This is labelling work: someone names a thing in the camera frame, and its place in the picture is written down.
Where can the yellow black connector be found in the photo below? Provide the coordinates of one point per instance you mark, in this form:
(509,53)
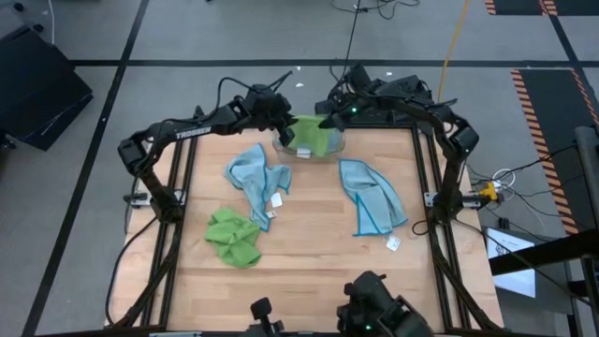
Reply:
(489,192)

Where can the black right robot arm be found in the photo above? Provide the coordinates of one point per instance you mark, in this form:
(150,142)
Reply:
(461,140)

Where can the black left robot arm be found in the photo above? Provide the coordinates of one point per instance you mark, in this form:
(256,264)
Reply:
(196,131)

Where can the black metal table frame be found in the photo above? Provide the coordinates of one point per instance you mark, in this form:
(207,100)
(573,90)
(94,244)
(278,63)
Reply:
(224,125)

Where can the green microfiber towel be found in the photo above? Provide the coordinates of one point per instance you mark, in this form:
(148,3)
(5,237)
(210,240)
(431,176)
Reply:
(311,133)
(231,238)

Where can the clear plastic bin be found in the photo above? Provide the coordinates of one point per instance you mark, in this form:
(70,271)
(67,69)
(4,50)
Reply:
(281,152)

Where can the black beam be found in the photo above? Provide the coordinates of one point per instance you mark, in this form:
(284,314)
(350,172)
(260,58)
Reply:
(538,255)

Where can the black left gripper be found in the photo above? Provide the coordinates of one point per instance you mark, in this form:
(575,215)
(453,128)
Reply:
(267,107)

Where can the black orange-striped mat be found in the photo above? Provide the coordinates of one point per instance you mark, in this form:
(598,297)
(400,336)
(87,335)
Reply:
(515,5)
(547,117)

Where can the grey post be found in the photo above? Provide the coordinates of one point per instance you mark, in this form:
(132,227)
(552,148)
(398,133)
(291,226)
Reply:
(587,164)

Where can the large black case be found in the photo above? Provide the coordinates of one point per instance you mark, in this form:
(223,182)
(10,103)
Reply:
(37,93)

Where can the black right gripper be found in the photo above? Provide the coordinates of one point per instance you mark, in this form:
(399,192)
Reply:
(351,96)

